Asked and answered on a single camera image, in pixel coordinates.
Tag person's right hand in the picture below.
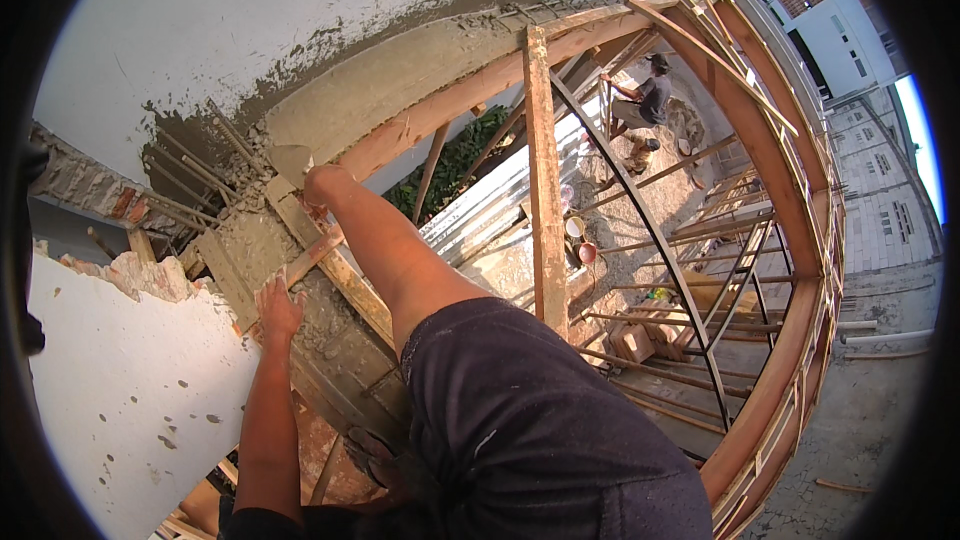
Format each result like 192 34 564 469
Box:
303 163 354 207

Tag person's left hand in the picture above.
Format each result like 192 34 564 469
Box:
254 273 308 343

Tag grey steel trowel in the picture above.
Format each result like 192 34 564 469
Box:
266 144 316 189

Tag small wooden cleat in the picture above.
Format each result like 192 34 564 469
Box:
283 225 347 288

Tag bundle of steel rebars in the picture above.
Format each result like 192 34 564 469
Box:
141 99 273 235

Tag concrete-smeared wooden formwork board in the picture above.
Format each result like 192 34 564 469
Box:
264 175 412 436

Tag bamboo prop pole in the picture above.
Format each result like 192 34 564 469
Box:
410 123 452 227

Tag short wooden plank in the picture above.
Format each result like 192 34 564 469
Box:
192 228 261 336

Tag wet grey concrete beam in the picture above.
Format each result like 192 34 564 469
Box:
262 7 543 166

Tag green plants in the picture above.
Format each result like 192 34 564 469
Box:
381 105 513 227

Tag corrugated metal sheets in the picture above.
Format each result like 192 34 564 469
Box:
416 96 610 273

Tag long wooden formwork board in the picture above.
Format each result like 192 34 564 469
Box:
333 1 681 185

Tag person's body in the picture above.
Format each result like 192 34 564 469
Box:
217 296 715 540

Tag black curved metal bar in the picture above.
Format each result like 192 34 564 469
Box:
549 73 734 434

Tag stack of bricks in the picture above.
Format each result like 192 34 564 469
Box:
603 298 700 366

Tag pile of sand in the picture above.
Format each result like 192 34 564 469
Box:
663 95 707 153

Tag white building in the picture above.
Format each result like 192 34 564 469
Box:
759 0 903 103

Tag white pipe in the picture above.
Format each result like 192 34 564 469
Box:
843 327 936 348

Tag loose wooden stick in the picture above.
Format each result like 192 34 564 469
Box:
815 476 876 495

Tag upright wooden post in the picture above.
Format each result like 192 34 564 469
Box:
522 24 572 340

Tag black metal ladder frame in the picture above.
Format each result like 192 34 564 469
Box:
699 216 798 355

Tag curved wooden railing frame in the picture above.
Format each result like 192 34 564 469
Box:
624 0 850 540

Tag grey block wall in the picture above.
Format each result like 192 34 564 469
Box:
825 93 943 276

